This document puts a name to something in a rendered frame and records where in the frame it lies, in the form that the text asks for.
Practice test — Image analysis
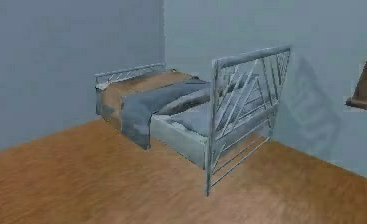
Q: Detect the blue and orange blanket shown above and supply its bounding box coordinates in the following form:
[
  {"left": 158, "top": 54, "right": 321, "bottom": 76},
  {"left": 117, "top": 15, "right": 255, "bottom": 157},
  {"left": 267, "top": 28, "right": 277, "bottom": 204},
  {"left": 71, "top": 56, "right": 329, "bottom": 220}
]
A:
[{"left": 99, "top": 71, "right": 211, "bottom": 150}]

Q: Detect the gray pillow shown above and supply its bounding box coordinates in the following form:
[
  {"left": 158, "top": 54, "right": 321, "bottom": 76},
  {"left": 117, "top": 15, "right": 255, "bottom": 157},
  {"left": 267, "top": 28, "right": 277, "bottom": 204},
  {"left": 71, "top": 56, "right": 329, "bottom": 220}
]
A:
[{"left": 156, "top": 87, "right": 213, "bottom": 117}]

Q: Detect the white metal frame bed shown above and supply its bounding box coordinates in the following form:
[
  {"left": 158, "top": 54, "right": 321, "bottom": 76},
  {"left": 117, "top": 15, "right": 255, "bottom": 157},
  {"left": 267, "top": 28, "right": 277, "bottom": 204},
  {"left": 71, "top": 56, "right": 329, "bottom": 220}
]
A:
[{"left": 94, "top": 45, "right": 292, "bottom": 198}]

